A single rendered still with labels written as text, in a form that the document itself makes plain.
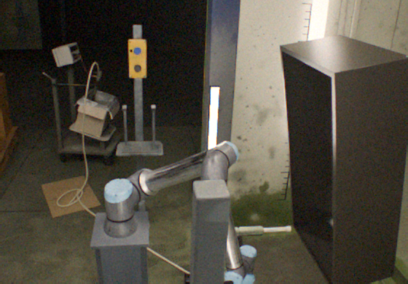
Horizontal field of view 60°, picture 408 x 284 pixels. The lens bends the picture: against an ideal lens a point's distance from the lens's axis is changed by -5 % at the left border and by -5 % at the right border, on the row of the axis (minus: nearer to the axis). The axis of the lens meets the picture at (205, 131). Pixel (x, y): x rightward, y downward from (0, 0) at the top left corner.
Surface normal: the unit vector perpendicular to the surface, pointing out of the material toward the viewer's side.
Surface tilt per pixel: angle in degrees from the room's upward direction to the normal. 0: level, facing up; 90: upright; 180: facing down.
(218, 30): 90
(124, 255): 90
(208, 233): 90
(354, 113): 91
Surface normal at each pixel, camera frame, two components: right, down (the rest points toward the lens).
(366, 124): 0.17, 0.39
